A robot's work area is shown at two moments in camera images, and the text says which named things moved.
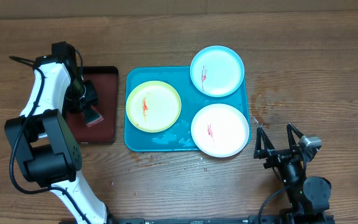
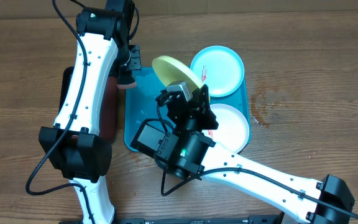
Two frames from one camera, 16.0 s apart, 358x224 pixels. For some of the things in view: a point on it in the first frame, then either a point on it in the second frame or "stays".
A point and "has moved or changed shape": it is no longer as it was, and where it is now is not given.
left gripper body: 79,94 → 131,60
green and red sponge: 92,116 has moved or changed shape
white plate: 219,130 stays
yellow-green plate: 153,106 → 170,71
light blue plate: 217,71 stays
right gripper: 278,154 → 206,113
